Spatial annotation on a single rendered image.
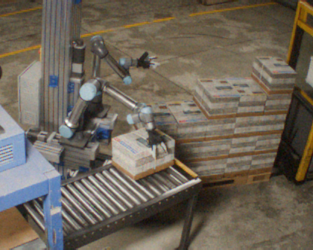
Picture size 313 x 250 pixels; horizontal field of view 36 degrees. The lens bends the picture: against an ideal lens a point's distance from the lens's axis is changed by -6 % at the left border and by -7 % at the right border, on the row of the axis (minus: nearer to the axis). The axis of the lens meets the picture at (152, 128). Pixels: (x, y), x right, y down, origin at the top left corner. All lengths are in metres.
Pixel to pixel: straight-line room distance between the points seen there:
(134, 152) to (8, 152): 1.30
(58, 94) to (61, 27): 0.61
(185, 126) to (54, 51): 1.36
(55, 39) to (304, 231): 2.91
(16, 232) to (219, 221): 2.15
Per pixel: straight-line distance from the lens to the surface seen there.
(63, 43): 3.96
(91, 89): 3.64
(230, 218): 4.81
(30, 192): 2.53
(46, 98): 4.24
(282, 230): 4.84
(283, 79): 4.73
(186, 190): 3.78
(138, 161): 3.65
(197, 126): 4.56
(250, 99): 4.64
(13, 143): 2.54
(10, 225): 3.37
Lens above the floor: 3.14
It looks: 32 degrees down
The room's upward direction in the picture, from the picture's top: 7 degrees clockwise
